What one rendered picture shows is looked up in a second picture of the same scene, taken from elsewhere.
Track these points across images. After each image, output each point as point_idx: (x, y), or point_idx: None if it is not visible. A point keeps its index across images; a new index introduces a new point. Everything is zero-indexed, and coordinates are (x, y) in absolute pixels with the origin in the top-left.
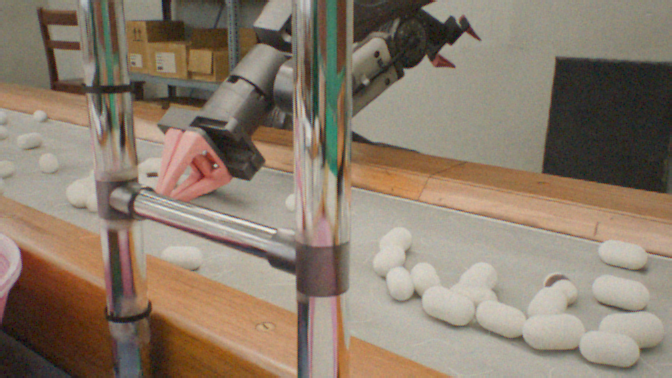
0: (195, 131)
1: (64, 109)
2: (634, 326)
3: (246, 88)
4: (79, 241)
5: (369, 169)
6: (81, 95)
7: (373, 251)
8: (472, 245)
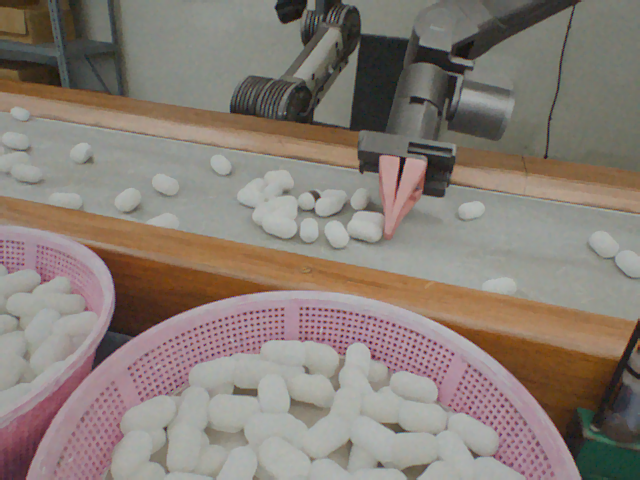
0: (420, 159)
1: (45, 104)
2: None
3: (433, 110)
4: (433, 292)
5: (467, 169)
6: (33, 83)
7: (583, 252)
8: (625, 235)
